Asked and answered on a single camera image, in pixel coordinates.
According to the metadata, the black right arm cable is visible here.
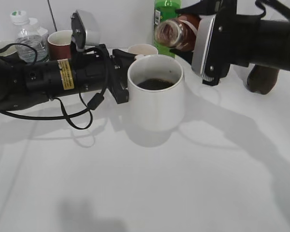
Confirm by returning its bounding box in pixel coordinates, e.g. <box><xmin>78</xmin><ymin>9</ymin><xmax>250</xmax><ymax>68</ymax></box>
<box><xmin>255</xmin><ymin>0</ymin><xmax>290</xmax><ymax>22</ymax></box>

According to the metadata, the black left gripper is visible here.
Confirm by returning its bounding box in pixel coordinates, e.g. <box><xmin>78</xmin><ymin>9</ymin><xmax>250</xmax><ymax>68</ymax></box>
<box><xmin>71</xmin><ymin>43</ymin><xmax>136</xmax><ymax>104</ymax></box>

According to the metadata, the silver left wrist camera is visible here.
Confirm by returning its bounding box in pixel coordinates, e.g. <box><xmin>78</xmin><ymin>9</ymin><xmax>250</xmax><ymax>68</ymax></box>
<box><xmin>71</xmin><ymin>9</ymin><xmax>101</xmax><ymax>52</ymax></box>

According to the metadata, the clear water bottle green label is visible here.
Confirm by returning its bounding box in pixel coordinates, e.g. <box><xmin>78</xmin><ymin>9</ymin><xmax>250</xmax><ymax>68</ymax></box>
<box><xmin>10</xmin><ymin>10</ymin><xmax>49</xmax><ymax>63</ymax></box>

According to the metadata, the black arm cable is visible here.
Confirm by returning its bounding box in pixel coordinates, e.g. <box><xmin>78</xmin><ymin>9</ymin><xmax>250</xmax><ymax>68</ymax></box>
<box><xmin>0</xmin><ymin>43</ymin><xmax>109</xmax><ymax>130</ymax></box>
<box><xmin>255</xmin><ymin>0</ymin><xmax>290</xmax><ymax>22</ymax></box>

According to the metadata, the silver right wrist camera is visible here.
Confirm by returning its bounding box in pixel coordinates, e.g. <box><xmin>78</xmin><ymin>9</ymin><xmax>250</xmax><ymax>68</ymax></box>
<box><xmin>191</xmin><ymin>14</ymin><xmax>216</xmax><ymax>82</ymax></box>

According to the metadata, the brown coffee drink bottle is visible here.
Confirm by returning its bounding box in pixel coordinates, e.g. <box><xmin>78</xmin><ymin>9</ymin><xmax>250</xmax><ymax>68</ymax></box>
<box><xmin>154</xmin><ymin>14</ymin><xmax>201</xmax><ymax>51</ymax></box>

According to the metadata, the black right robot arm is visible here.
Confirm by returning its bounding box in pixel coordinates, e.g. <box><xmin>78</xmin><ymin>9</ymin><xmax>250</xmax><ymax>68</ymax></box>
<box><xmin>175</xmin><ymin>0</ymin><xmax>290</xmax><ymax>86</ymax></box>

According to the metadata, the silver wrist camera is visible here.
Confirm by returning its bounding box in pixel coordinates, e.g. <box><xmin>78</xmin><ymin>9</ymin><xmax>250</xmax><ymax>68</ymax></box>
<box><xmin>71</xmin><ymin>9</ymin><xmax>101</xmax><ymax>52</ymax></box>
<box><xmin>191</xmin><ymin>14</ymin><xmax>216</xmax><ymax>82</ymax></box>

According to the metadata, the dark red ceramic mug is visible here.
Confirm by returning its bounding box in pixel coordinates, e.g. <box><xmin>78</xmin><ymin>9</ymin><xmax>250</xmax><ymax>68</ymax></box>
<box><xmin>47</xmin><ymin>30</ymin><xmax>72</xmax><ymax>61</ymax></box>

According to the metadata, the yellow paper cup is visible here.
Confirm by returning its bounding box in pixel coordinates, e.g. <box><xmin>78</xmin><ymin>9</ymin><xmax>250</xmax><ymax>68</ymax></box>
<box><xmin>127</xmin><ymin>43</ymin><xmax>159</xmax><ymax>56</ymax></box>

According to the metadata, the green soda bottle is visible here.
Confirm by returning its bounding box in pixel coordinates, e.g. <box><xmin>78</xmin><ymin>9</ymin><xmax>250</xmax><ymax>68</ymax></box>
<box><xmin>153</xmin><ymin>0</ymin><xmax>182</xmax><ymax>60</ymax></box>

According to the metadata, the dark grey ceramic mug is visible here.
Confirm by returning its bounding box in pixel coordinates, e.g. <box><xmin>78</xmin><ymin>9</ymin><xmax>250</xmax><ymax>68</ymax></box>
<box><xmin>0</xmin><ymin>40</ymin><xmax>20</xmax><ymax>58</ymax></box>

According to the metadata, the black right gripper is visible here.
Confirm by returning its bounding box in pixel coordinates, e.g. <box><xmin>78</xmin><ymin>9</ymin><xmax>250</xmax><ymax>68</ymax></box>
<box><xmin>170</xmin><ymin>0</ymin><xmax>261</xmax><ymax>86</ymax></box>

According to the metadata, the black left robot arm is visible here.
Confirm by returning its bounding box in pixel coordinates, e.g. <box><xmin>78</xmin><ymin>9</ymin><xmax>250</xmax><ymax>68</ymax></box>
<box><xmin>0</xmin><ymin>43</ymin><xmax>136</xmax><ymax>111</ymax></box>

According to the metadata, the cola bottle red label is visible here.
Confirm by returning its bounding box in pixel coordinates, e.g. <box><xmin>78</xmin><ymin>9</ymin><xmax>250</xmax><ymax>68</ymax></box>
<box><xmin>247</xmin><ymin>65</ymin><xmax>280</xmax><ymax>95</ymax></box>

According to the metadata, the white ceramic mug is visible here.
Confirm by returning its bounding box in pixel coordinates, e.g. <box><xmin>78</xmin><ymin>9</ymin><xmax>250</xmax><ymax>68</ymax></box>
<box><xmin>127</xmin><ymin>54</ymin><xmax>185</xmax><ymax>132</ymax></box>

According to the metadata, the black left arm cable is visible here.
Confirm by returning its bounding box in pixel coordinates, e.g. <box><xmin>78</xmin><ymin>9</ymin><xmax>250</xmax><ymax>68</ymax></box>
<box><xmin>0</xmin><ymin>43</ymin><xmax>109</xmax><ymax>130</ymax></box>

